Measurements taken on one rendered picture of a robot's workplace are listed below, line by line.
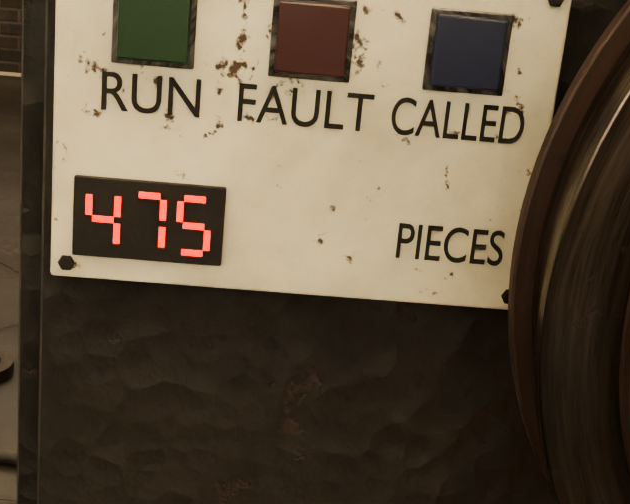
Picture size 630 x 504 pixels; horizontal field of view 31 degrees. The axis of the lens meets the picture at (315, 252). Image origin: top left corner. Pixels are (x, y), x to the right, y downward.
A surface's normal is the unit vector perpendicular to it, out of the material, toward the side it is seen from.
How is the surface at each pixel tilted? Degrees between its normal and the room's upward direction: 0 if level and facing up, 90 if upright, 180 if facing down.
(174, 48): 90
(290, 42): 90
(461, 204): 90
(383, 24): 90
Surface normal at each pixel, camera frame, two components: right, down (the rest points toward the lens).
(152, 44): 0.03, 0.32
